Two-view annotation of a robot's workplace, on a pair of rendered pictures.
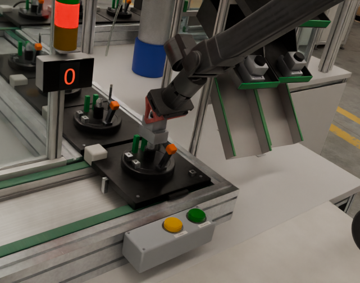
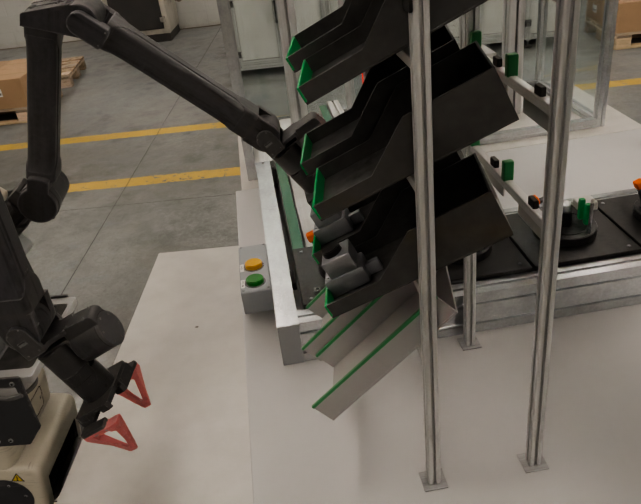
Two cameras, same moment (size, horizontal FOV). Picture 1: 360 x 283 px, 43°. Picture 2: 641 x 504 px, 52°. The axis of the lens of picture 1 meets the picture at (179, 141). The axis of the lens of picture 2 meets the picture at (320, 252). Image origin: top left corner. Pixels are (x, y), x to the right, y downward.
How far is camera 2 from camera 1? 2.02 m
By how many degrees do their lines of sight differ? 105
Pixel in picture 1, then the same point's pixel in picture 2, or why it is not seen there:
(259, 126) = (337, 327)
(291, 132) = (342, 403)
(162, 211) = (276, 265)
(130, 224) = (272, 246)
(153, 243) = (243, 253)
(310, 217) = (237, 455)
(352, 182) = not seen: outside the picture
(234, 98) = not seen: hidden behind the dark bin
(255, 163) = (398, 456)
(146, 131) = not seen: hidden behind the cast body
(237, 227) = (267, 365)
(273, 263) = (201, 372)
